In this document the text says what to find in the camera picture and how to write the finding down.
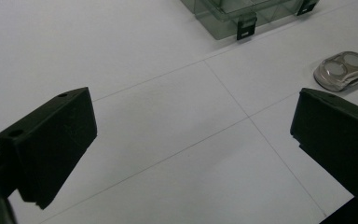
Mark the clear grey plastic storage box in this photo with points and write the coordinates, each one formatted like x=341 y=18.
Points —
x=233 y=15

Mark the clear plastic case white discs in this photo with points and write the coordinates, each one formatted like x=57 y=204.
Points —
x=343 y=70

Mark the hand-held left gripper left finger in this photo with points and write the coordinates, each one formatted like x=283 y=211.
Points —
x=46 y=149

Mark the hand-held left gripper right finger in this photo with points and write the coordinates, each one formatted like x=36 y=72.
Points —
x=338 y=143

